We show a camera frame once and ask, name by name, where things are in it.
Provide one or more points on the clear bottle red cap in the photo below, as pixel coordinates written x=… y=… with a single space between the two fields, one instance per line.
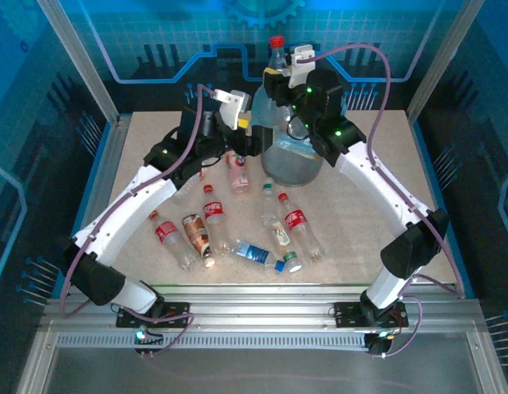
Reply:
x=277 y=41

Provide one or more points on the clear crushed plastic bottle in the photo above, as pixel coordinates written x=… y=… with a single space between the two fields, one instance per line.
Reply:
x=188 y=189

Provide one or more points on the pink drink bottle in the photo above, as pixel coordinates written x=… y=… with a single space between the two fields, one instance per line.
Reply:
x=238 y=174

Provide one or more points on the silver metal mesh bin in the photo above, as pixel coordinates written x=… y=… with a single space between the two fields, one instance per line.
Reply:
x=292 y=168

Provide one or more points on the red label cola bottle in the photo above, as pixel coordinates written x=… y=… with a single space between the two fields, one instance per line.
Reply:
x=167 y=235
x=296 y=221
x=214 y=211

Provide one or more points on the brown label plastic bottle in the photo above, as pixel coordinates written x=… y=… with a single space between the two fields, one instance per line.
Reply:
x=196 y=232

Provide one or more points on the beige label white cap bottle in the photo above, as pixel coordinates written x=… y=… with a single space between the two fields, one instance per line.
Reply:
x=283 y=240

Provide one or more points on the blue label blue cap bottle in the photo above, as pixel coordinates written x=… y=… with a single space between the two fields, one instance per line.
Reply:
x=253 y=252

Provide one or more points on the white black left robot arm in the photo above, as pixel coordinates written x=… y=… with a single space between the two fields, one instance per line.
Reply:
x=126 y=213

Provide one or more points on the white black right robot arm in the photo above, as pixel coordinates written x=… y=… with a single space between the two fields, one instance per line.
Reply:
x=385 y=189

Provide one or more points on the clear bottle green cap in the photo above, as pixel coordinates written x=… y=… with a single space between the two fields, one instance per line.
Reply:
x=269 y=205

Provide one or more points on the left controller board with LED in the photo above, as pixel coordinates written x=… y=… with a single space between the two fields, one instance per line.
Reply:
x=145 y=338

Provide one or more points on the controller board with led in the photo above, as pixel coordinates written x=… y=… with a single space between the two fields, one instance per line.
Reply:
x=381 y=342
x=145 y=338

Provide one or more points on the grey metal sheet panel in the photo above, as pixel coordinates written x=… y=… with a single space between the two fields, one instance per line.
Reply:
x=257 y=373

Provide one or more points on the right controller board with LED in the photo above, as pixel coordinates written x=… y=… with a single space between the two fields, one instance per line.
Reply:
x=381 y=342

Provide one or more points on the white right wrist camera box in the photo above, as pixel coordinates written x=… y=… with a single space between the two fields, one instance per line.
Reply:
x=300 y=67

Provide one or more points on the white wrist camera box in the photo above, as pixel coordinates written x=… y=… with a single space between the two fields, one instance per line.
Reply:
x=233 y=104
x=300 y=67

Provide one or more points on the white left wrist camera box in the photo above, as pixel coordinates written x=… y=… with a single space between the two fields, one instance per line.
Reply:
x=233 y=104

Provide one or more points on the aluminium side rail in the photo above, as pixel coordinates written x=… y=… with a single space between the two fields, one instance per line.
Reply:
x=110 y=152

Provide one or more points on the aluminium right frame post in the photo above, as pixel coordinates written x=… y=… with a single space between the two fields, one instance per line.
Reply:
x=442 y=53

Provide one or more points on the aluminium frame post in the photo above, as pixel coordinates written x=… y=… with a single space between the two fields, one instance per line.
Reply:
x=73 y=53
x=442 y=53

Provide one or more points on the aluminium left frame post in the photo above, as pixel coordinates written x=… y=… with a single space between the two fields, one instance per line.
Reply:
x=73 y=53

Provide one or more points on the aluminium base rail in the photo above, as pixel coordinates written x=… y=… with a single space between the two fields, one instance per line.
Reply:
x=257 y=303

